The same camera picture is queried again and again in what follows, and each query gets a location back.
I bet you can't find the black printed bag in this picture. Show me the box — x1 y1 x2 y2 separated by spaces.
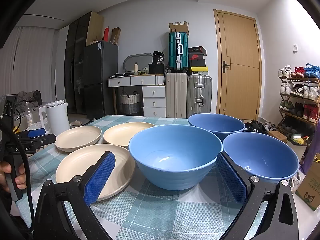
152 51 165 65

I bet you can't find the black glass cabinet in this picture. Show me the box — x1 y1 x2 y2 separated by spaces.
64 11 92 114

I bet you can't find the dark grey refrigerator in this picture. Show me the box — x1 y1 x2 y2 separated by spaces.
83 40 119 120

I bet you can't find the pile of sandals and sneakers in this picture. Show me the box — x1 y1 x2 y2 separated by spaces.
244 119 278 134

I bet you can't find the blue bowl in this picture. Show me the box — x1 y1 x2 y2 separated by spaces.
128 124 223 191
187 113 246 143
222 132 300 183

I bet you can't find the arched mirror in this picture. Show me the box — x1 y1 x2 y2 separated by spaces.
124 53 153 74

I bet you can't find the clear plastic bottle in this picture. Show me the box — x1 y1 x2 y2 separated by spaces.
25 102 34 127

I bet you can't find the white drawer unit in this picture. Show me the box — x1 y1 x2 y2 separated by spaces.
143 85 166 118

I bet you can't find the flat brown cardboard box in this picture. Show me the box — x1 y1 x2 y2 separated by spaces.
111 27 121 45

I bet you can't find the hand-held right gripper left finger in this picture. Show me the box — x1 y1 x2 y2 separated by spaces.
34 151 117 240

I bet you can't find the black cable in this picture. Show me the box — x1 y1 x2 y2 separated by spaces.
0 97 35 233

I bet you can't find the wooden shoe rack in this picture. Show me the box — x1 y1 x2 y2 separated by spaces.
279 76 320 145

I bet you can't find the wooden door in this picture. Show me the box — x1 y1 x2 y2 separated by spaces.
214 9 262 121

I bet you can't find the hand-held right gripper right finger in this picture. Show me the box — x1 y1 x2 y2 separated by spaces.
215 151 299 240

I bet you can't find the large brown cardboard sheet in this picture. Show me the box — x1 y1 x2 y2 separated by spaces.
86 11 104 47

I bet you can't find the purple bag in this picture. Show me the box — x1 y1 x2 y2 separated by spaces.
299 120 320 175

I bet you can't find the yellow black shoebox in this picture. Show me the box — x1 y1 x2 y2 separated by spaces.
188 66 209 76

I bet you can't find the row of assorted shoes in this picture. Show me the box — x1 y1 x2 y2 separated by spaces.
277 63 320 130

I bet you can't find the woven laundry basket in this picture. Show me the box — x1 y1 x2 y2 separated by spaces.
121 91 141 115

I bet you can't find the white curtain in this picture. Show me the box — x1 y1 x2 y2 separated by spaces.
0 26 60 100

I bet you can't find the beige suitcase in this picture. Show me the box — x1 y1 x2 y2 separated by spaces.
165 72 188 119

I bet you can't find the person's left hand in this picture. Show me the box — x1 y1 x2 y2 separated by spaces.
0 160 27 193

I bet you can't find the silver suitcase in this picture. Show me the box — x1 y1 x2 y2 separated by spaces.
186 74 213 119

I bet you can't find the teal suitcase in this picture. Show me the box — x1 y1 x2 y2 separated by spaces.
168 32 188 73

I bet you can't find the white dressing desk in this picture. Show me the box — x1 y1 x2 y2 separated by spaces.
107 74 166 115

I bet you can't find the beige plate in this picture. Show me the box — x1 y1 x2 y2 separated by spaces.
55 144 136 202
54 126 102 152
103 122 157 148

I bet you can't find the black red shoebox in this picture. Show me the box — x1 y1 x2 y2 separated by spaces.
188 46 207 56

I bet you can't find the black storage bin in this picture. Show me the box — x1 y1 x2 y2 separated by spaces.
148 63 165 75

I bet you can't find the green printed cardboard box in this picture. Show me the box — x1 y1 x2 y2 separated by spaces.
294 160 320 212

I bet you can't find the black basket with packets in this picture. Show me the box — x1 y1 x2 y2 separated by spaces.
287 134 308 147

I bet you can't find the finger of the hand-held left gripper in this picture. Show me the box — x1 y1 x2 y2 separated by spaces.
30 134 57 147
19 128 47 139

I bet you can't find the dark clothes pile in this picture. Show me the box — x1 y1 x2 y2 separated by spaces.
17 90 43 105

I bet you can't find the white electric kettle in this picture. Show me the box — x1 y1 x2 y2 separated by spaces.
40 100 71 137

